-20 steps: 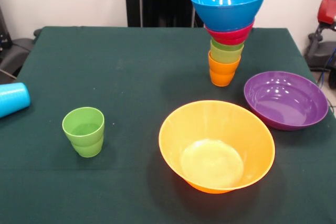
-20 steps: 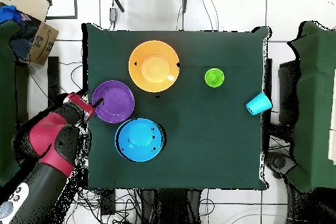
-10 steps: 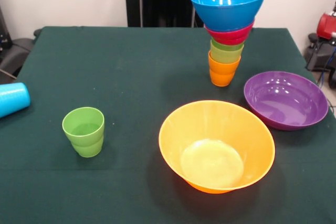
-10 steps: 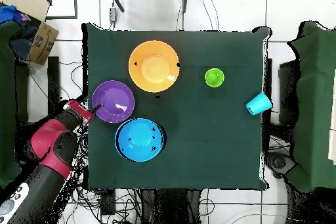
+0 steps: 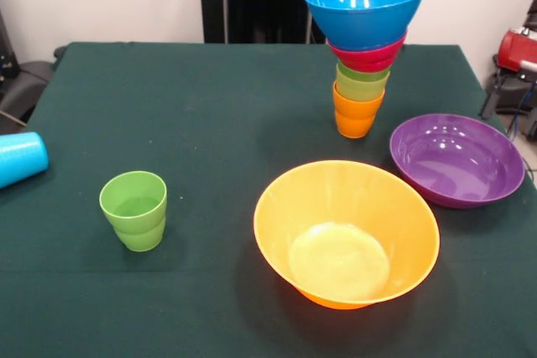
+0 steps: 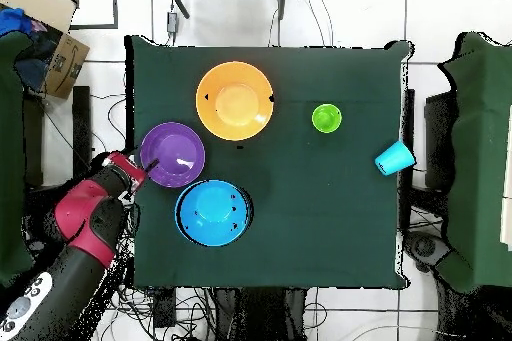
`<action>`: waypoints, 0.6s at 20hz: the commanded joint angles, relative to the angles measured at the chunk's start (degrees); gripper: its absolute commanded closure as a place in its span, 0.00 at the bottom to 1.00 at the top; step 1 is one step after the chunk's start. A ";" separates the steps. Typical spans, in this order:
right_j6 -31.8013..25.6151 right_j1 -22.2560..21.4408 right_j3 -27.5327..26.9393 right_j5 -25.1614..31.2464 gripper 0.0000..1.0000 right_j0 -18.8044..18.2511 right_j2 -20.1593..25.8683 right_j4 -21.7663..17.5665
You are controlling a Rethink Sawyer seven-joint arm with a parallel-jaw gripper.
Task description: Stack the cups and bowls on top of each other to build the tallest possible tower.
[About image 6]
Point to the black floor box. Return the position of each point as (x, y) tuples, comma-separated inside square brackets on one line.
[(164, 308)]

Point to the blue cloth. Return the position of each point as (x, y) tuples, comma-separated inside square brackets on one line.
[(14, 21)]

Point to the grey power adapter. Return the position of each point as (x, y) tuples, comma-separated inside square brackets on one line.
[(172, 22)]

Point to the cardboard box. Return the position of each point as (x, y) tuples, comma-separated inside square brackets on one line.
[(68, 65)]

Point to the dark green tablecloth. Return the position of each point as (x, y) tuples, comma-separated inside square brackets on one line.
[(320, 217)]

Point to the black stool frame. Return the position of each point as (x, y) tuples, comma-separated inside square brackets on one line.
[(82, 125)]

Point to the black pedestal base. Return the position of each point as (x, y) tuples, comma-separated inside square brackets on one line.
[(426, 247)]

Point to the light green cup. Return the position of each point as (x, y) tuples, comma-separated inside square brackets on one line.
[(326, 118)]

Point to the thin black frame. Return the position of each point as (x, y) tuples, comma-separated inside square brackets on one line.
[(115, 5)]

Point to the purple bowl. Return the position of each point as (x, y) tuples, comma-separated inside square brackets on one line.
[(174, 155)]

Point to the light blue bowl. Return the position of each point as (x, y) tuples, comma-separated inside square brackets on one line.
[(214, 213)]

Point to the black tripod leg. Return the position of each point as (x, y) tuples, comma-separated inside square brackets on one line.
[(180, 5), (282, 1)]

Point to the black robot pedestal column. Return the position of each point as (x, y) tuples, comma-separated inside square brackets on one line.
[(260, 313)]

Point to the green cloth covered table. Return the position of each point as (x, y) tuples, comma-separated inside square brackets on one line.
[(12, 137), (480, 157)]

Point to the light blue cup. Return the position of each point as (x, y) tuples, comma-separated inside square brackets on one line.
[(394, 159)]

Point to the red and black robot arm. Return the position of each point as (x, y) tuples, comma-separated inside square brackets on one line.
[(80, 229)]

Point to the large orange bowl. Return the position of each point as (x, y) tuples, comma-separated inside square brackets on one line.
[(234, 103)]

